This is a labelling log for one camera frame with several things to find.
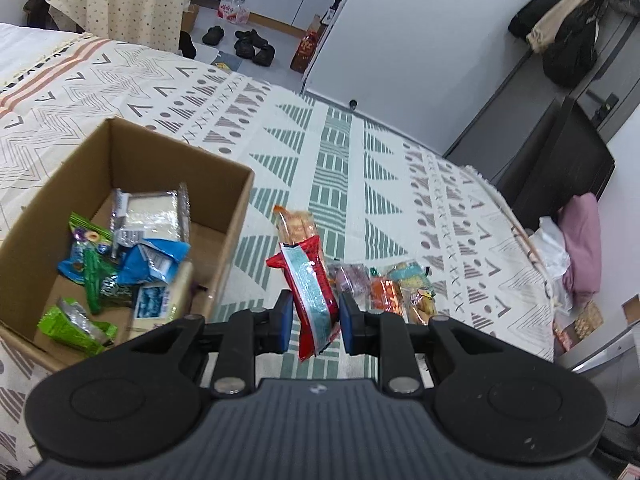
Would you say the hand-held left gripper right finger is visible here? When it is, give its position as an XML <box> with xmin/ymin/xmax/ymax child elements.
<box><xmin>340</xmin><ymin>292</ymin><xmax>506</xmax><ymax>398</ymax></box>

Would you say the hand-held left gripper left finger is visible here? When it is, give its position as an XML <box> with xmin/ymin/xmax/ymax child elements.
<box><xmin>125</xmin><ymin>290</ymin><xmax>294</xmax><ymax>398</ymax></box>

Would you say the red snack packet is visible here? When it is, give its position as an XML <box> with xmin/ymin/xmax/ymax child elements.
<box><xmin>266</xmin><ymin>236</ymin><xmax>342</xmax><ymax>361</ymax></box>

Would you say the orange biscuit packet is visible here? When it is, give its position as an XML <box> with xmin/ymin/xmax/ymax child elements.
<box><xmin>272</xmin><ymin>205</ymin><xmax>321</xmax><ymax>248</ymax></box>

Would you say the cream packet with blue label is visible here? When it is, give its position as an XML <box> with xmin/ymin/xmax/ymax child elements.
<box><xmin>127</xmin><ymin>260</ymin><xmax>196</xmax><ymax>336</ymax></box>

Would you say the blue snack packet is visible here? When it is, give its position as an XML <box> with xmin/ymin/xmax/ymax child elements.
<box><xmin>117</xmin><ymin>239</ymin><xmax>192</xmax><ymax>286</ymax></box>

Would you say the white cracker packet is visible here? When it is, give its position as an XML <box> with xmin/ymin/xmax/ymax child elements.
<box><xmin>111</xmin><ymin>183</ymin><xmax>193</xmax><ymax>246</ymax></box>

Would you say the small dark green packet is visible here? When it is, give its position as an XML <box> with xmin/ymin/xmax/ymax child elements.
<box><xmin>82</xmin><ymin>247</ymin><xmax>118</xmax><ymax>316</ymax></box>

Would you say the brown cardboard box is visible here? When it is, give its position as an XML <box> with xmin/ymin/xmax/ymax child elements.
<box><xmin>0</xmin><ymin>116</ymin><xmax>256</xmax><ymax>376</ymax></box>

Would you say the colourful green candy packet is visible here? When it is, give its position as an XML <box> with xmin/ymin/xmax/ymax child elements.
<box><xmin>67</xmin><ymin>211</ymin><xmax>117</xmax><ymax>248</ymax></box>

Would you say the teal candy packet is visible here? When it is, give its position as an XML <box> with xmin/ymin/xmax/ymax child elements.
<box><xmin>57</xmin><ymin>245</ymin><xmax>93</xmax><ymax>286</ymax></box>

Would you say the bright green snack packet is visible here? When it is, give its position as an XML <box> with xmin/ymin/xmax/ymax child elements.
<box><xmin>37</xmin><ymin>297</ymin><xmax>118</xmax><ymax>356</ymax></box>

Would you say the small orange snack packet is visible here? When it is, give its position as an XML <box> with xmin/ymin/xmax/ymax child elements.
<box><xmin>369</xmin><ymin>272</ymin><xmax>405</xmax><ymax>317</ymax></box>

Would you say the yellow teal cookie packet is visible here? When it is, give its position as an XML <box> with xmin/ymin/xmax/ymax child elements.
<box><xmin>392</xmin><ymin>261</ymin><xmax>440</xmax><ymax>325</ymax></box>

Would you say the white plastic bag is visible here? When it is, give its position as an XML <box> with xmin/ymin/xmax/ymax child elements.
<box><xmin>530</xmin><ymin>215</ymin><xmax>573</xmax><ymax>311</ymax></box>

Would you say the woven basket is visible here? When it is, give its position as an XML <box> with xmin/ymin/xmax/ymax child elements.
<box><xmin>552</xmin><ymin>300</ymin><xmax>606</xmax><ymax>356</ymax></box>

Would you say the pink cloth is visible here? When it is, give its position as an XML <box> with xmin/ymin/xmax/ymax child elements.
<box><xmin>557</xmin><ymin>192</ymin><xmax>603</xmax><ymax>301</ymax></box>

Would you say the brown bottle with red label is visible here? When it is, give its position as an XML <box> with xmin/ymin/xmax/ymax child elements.
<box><xmin>291</xmin><ymin>14</ymin><xmax>322</xmax><ymax>73</ymax></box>

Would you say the grey door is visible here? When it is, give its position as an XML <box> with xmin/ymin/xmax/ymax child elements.
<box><xmin>442</xmin><ymin>15</ymin><xmax>640</xmax><ymax>186</ymax></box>

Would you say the white wardrobe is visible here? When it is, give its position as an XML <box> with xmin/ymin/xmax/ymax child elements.
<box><xmin>301</xmin><ymin>0</ymin><xmax>576</xmax><ymax>156</ymax></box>

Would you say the pack of water bottles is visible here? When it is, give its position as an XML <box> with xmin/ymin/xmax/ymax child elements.
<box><xmin>216</xmin><ymin>0</ymin><xmax>251</xmax><ymax>25</ymax></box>

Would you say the small cardboard box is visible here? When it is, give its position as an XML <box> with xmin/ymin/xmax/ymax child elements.
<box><xmin>180</xmin><ymin>4</ymin><xmax>201</xmax><ymax>35</ymax></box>

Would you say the black hanging bag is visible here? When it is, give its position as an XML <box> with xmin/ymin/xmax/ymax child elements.
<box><xmin>541</xmin><ymin>0</ymin><xmax>603</xmax><ymax>88</ymax></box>

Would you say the beige hanging garment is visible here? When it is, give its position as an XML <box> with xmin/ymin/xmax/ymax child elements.
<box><xmin>525</xmin><ymin>0</ymin><xmax>618</xmax><ymax>53</ymax></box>

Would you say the white bed sheet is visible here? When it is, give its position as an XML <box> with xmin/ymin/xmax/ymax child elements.
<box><xmin>0</xmin><ymin>22</ymin><xmax>93</xmax><ymax>88</ymax></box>

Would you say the black clothes pile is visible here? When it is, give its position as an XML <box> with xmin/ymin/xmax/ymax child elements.
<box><xmin>22</xmin><ymin>0</ymin><xmax>53</xmax><ymax>28</ymax></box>

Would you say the white frame stand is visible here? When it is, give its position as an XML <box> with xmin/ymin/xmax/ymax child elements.
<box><xmin>555</xmin><ymin>295</ymin><xmax>640</xmax><ymax>373</ymax></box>

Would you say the black door handle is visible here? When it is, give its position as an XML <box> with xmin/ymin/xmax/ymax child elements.
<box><xmin>590</xmin><ymin>92</ymin><xmax>621</xmax><ymax>123</ymax></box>

